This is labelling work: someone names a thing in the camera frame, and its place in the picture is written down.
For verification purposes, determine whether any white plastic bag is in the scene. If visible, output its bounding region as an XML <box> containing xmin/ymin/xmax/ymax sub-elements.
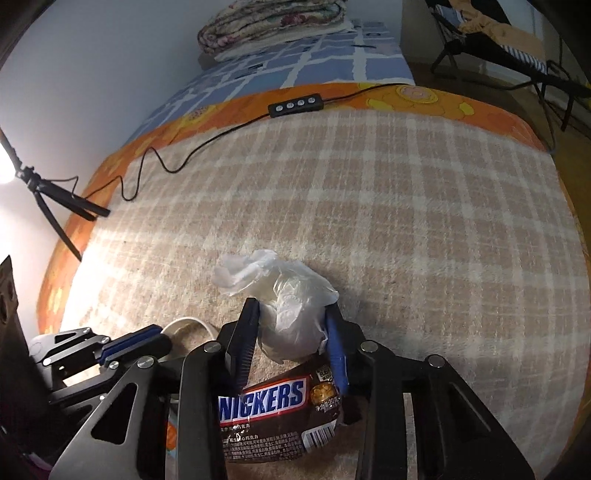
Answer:
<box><xmin>212</xmin><ymin>249</ymin><xmax>340</xmax><ymax>363</ymax></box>

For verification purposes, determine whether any beige plaid cloth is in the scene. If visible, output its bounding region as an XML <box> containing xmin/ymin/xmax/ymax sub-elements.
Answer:
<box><xmin>60</xmin><ymin>104</ymin><xmax>591</xmax><ymax>480</ymax></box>

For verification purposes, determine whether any black inline cable controller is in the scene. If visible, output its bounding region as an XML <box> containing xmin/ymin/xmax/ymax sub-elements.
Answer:
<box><xmin>268</xmin><ymin>95</ymin><xmax>323</xmax><ymax>118</ymax></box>

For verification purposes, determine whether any black folding chair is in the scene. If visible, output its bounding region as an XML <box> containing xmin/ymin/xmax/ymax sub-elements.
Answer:
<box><xmin>425</xmin><ymin>0</ymin><xmax>591</xmax><ymax>153</ymax></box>

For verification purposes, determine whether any blue checked bedsheet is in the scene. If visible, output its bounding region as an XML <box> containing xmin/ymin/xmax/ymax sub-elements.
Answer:
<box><xmin>124</xmin><ymin>16</ymin><xmax>416</xmax><ymax>144</ymax></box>

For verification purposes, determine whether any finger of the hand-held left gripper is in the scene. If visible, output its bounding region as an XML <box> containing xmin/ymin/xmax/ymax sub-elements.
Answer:
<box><xmin>104</xmin><ymin>333</ymin><xmax>174</xmax><ymax>370</ymax></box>
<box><xmin>102</xmin><ymin>324</ymin><xmax>162</xmax><ymax>357</ymax></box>

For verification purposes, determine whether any folded floral quilt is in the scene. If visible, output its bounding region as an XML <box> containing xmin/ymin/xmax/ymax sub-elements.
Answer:
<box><xmin>198</xmin><ymin>0</ymin><xmax>349</xmax><ymax>55</ymax></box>

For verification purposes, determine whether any black power cable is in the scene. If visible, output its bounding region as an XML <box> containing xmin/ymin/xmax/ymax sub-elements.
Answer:
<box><xmin>69</xmin><ymin>83</ymin><xmax>414</xmax><ymax>201</ymax></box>

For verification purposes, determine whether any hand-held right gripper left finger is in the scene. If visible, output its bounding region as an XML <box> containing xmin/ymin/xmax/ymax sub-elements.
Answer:
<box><xmin>48</xmin><ymin>296</ymin><xmax>260</xmax><ymax>480</ymax></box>

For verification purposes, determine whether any tan garment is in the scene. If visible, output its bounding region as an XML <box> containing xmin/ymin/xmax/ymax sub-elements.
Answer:
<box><xmin>450</xmin><ymin>0</ymin><xmax>546</xmax><ymax>51</ymax></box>

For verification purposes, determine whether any brown chocolate bar wrapper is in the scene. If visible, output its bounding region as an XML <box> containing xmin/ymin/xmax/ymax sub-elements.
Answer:
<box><xmin>217</xmin><ymin>355</ymin><xmax>356</xmax><ymax>464</ymax></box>

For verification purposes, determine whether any white ring light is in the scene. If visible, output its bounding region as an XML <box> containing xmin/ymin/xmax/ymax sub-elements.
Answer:
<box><xmin>0</xmin><ymin>129</ymin><xmax>21</xmax><ymax>185</ymax></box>

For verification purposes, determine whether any black tripod stand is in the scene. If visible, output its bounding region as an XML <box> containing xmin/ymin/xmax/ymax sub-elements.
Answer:
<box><xmin>14</xmin><ymin>164</ymin><xmax>112</xmax><ymax>261</ymax></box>

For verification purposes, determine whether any blue striped cloth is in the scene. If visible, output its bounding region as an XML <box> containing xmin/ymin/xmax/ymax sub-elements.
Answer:
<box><xmin>436</xmin><ymin>4</ymin><xmax>550</xmax><ymax>75</ymax></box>

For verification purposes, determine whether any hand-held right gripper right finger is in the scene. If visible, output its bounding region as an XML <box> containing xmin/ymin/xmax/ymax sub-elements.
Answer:
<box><xmin>324</xmin><ymin>305</ymin><xmax>536</xmax><ymax>480</ymax></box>

